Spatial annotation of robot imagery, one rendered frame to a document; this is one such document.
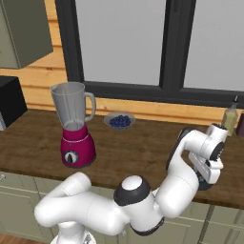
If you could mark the grey-green cupboard door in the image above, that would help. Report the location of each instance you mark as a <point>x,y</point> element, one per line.
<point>16,213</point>
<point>219,227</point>

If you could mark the black microwave oven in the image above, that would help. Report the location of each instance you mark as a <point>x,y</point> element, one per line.
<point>11,98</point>

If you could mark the blueberries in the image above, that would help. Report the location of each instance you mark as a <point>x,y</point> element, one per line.
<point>120,121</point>

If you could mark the grey-green wall cupboard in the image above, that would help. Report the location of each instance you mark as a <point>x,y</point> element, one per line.
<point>22,31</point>

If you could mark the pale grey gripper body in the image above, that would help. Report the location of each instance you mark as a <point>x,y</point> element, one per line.
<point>206,171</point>

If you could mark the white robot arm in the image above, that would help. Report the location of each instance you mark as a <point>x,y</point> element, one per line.
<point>95,209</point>

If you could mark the dark red jar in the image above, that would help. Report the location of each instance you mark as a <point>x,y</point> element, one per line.
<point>241,125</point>

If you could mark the dark window frame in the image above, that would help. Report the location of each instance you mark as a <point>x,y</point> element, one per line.
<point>173,47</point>

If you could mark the grey bowl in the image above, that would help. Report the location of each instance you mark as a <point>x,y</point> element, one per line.
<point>108,122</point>

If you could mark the magenta blender with clear jug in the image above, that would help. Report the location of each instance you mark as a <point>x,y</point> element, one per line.
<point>77,149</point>

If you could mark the grey-green drawer front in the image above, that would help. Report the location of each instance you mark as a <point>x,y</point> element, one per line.
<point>16,181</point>

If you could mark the olive oil bottle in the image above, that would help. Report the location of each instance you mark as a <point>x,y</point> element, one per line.
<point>229,117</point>

